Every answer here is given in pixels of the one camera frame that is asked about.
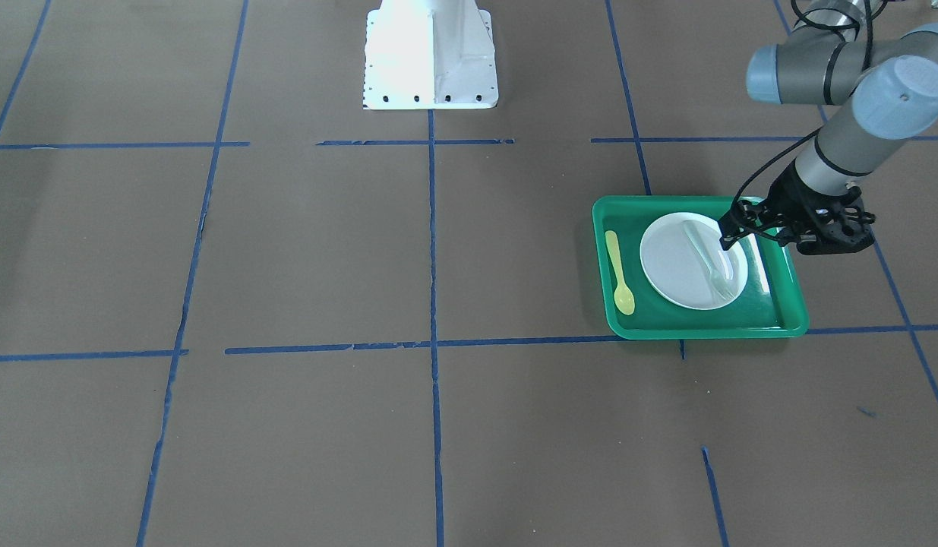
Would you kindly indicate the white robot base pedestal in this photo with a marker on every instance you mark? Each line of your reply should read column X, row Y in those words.
column 429, row 55

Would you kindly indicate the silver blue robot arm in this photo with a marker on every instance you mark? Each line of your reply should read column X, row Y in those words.
column 885, row 93

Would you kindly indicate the white round plate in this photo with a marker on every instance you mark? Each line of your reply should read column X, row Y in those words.
column 675, row 272

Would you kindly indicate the green plastic tray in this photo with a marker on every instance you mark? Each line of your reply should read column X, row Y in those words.
column 771, row 306

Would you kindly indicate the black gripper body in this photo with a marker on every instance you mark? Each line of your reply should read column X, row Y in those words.
column 784, row 200

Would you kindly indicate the yellow plastic spoon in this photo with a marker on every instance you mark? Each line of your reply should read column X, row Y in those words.
column 624, row 299

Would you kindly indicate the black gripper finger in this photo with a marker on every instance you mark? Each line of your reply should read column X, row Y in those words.
column 743, row 212
column 731, row 235

